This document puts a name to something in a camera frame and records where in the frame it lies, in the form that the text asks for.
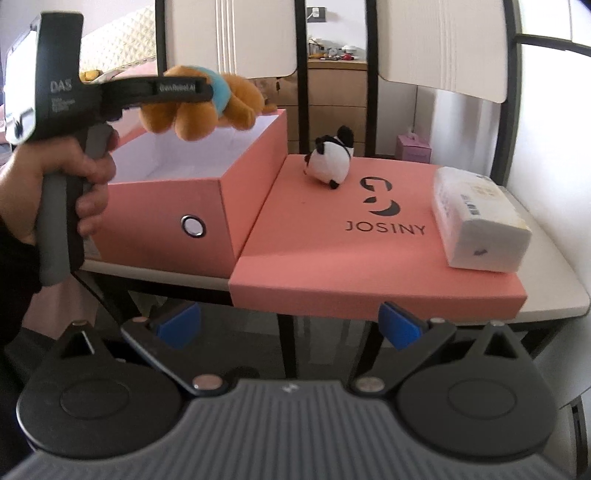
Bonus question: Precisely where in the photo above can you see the pink shoe box lid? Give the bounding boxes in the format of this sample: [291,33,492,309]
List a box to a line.
[229,155,527,323]

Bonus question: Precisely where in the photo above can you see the pink shoe box base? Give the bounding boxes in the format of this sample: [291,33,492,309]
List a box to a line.
[86,110,287,278]

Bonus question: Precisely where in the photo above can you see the yellow plush on bed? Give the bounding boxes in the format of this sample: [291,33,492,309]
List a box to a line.
[79,69,103,83]

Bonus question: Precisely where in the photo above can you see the white tissue pack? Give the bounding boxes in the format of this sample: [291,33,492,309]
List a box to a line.
[432,167,532,273]

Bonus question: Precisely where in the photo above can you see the quilted cream headboard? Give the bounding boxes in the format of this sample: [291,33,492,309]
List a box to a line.
[85,7,156,72]

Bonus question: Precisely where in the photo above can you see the right beige folding chair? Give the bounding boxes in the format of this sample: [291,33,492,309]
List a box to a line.
[365,1,590,185]

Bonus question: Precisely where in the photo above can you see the beige folding chair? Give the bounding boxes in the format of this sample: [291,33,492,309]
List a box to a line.
[154,0,310,153]
[365,1,590,185]

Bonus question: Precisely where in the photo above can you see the panda plush toy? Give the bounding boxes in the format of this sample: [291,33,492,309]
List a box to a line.
[304,125,355,190]

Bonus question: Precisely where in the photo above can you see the small pink gift box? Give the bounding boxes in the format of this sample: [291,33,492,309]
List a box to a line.
[394,132,432,163]

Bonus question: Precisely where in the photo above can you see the person left hand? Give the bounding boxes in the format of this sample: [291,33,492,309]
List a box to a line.
[1,137,116,245]

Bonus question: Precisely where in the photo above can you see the wooden drawer cabinet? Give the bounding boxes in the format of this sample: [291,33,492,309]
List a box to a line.
[254,59,367,157]

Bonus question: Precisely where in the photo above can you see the orange plush bear toy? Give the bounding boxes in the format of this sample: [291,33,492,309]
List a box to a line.
[139,65,277,141]

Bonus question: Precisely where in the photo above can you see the left beige folding chair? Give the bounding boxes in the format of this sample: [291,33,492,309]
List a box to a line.
[154,0,310,153]

